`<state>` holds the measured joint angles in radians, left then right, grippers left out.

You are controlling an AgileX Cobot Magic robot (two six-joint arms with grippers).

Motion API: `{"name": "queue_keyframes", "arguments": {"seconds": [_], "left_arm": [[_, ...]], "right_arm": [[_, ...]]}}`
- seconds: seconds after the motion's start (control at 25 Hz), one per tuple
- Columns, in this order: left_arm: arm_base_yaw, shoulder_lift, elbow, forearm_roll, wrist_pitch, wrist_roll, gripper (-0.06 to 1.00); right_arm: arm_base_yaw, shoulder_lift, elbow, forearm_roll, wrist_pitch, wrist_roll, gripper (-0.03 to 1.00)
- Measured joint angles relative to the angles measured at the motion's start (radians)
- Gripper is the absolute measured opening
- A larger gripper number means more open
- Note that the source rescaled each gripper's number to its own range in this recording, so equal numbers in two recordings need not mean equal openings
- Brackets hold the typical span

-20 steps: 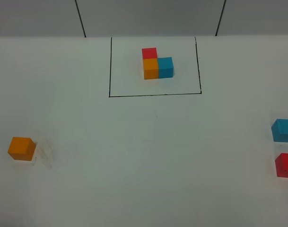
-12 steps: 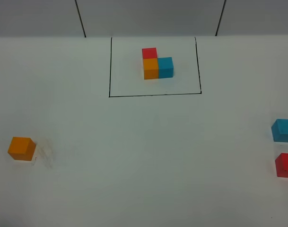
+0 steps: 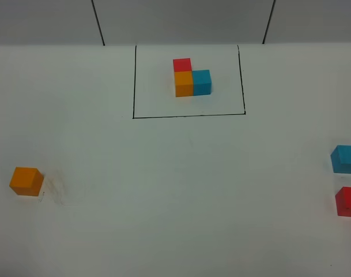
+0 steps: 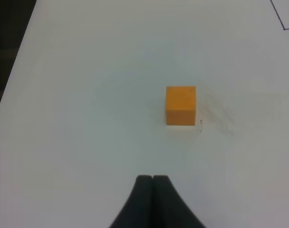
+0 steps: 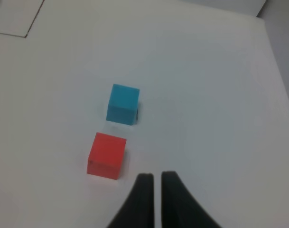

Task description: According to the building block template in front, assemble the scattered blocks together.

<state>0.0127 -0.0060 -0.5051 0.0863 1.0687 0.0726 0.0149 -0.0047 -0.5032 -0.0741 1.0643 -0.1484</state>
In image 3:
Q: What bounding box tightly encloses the blue template block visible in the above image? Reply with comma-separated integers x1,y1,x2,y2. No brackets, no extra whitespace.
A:
192,70,212,96

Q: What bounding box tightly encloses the red template block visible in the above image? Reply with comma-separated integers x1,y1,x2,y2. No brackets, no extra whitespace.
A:
173,58,192,72

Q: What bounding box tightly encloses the orange template block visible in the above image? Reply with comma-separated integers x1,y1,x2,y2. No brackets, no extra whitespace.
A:
174,71,194,97

